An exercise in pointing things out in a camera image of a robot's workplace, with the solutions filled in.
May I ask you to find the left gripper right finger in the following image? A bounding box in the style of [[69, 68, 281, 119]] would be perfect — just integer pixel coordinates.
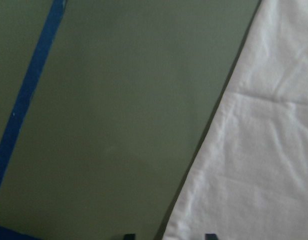
[[205, 233, 217, 240]]

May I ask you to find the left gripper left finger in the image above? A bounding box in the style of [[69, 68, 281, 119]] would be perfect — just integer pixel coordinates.
[[124, 233, 136, 240]]

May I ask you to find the pink t-shirt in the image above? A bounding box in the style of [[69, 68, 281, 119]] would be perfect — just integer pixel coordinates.
[[163, 0, 308, 240]]

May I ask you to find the long blue tape strip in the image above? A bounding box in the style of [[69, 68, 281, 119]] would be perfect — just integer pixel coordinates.
[[0, 0, 67, 188]]

